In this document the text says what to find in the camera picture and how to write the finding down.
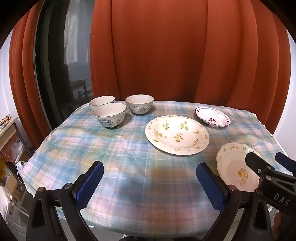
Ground dark glass window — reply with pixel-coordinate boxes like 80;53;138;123
34;0;95;130

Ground scalloped plate red pattern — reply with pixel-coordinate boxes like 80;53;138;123
195;107;232;128

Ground white blue-patterned bowl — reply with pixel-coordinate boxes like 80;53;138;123
89;96;115;111

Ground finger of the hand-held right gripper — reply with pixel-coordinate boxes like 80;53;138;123
245;152;274;178
275;152;296;176

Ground plaid pastel tablecloth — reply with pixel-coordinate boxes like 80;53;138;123
18;100;292;229

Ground cardboard box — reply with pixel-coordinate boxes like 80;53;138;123
5;171;26;202

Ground white bowl blue flower print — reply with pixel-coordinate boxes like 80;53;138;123
125;95;154;115

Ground wooden shelf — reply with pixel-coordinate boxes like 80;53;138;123
0;116;33;163

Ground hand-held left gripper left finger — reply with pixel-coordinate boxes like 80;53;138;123
26;160;104;241

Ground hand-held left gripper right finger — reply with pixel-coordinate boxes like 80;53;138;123
196;162;273;241

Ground white plastic bag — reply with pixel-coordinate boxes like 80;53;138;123
16;161;27;183

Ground small scalloped plate yellow flowers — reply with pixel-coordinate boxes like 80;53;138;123
216;142;262;192

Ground white bowl blue landscape print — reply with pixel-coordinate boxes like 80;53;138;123
93;103;127;129

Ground orange curtain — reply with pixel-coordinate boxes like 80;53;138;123
90;0;291;135
9;9;53;149

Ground large plate yellow flowers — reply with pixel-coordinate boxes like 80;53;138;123
145;115;210;156

